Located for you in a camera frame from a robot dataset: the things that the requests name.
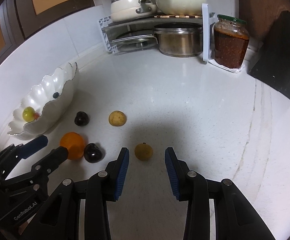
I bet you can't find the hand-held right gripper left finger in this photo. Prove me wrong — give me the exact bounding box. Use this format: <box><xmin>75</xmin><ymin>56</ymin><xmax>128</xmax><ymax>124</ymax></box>
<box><xmin>22</xmin><ymin>147</ymin><xmax>130</xmax><ymax>240</ymax></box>

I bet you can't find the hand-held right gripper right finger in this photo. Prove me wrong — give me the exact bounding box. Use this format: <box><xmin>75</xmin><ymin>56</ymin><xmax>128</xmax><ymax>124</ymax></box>
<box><xmin>164</xmin><ymin>147</ymin><xmax>277</xmax><ymax>240</ymax></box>

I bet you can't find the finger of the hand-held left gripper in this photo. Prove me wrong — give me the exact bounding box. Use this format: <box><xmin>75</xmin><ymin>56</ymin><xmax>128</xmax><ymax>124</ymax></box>
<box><xmin>0</xmin><ymin>135</ymin><xmax>48</xmax><ymax>180</ymax></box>
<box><xmin>3</xmin><ymin>146</ymin><xmax>69</xmax><ymax>196</ymax></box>

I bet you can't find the orange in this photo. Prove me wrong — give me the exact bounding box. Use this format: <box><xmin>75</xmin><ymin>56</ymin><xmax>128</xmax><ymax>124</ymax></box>
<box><xmin>60</xmin><ymin>132</ymin><xmax>86</xmax><ymax>160</ymax></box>

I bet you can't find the brown longan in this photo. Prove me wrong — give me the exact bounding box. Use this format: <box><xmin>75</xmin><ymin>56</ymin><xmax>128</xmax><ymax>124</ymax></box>
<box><xmin>134</xmin><ymin>142</ymin><xmax>153</xmax><ymax>161</ymax></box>
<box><xmin>109</xmin><ymin>110</ymin><xmax>127</xmax><ymax>127</ymax></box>

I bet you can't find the green apple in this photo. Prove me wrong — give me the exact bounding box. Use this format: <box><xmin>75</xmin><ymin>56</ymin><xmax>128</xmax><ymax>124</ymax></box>
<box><xmin>22</xmin><ymin>107</ymin><xmax>35</xmax><ymax>122</ymax></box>

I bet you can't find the white scalloped bowl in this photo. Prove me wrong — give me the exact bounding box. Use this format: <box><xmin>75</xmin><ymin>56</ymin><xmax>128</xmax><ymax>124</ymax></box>
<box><xmin>7</xmin><ymin>62</ymin><xmax>80</xmax><ymax>140</ymax></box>

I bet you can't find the dark plum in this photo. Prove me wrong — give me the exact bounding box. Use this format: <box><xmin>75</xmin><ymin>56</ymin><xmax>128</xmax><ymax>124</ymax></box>
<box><xmin>84</xmin><ymin>143</ymin><xmax>103</xmax><ymax>163</ymax></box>
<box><xmin>74</xmin><ymin>111</ymin><xmax>90</xmax><ymax>127</ymax></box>

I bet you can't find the white paper towel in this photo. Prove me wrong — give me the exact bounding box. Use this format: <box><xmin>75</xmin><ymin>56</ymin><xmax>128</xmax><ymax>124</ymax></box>
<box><xmin>208</xmin><ymin>59</ymin><xmax>247</xmax><ymax>73</ymax></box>

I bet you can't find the stainless steel pot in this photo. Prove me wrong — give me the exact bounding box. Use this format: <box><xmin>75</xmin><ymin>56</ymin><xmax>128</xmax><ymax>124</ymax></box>
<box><xmin>153</xmin><ymin>23</ymin><xmax>203</xmax><ymax>57</ymax></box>

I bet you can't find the glass pot lid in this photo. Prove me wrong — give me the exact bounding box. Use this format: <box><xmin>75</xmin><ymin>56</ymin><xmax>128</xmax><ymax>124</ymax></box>
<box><xmin>111</xmin><ymin>31</ymin><xmax>159</xmax><ymax>49</ymax></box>

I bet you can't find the glass jar of chili sauce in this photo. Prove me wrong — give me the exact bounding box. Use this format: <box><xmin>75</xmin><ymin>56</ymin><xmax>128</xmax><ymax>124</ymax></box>
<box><xmin>213</xmin><ymin>14</ymin><xmax>250</xmax><ymax>69</ymax></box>

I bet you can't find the white kitchen shelf rack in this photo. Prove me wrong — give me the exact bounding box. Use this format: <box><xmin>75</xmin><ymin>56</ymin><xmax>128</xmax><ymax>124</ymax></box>
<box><xmin>99</xmin><ymin>3</ymin><xmax>219</xmax><ymax>64</ymax></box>

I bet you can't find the wooden trivet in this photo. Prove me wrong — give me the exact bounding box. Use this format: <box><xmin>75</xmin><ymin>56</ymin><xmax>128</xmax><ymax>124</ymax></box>
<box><xmin>154</xmin><ymin>14</ymin><xmax>203</xmax><ymax>19</ymax></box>

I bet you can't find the cream saucepan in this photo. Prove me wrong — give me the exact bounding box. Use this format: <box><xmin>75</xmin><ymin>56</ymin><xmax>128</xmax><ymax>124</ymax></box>
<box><xmin>110</xmin><ymin>0</ymin><xmax>158</xmax><ymax>22</ymax></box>

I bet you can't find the black knife block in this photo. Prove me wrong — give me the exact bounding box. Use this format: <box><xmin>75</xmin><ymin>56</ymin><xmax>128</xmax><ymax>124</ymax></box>
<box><xmin>248</xmin><ymin>10</ymin><xmax>290</xmax><ymax>101</ymax></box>

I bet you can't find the dark wooden cutting board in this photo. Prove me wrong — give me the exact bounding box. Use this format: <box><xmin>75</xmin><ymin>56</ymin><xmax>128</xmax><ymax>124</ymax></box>
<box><xmin>231</xmin><ymin>0</ymin><xmax>290</xmax><ymax>48</ymax></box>

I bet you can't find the brown window frame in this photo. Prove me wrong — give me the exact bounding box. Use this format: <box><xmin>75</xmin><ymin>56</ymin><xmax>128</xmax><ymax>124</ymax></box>
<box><xmin>0</xmin><ymin>0</ymin><xmax>95</xmax><ymax>63</ymax></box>

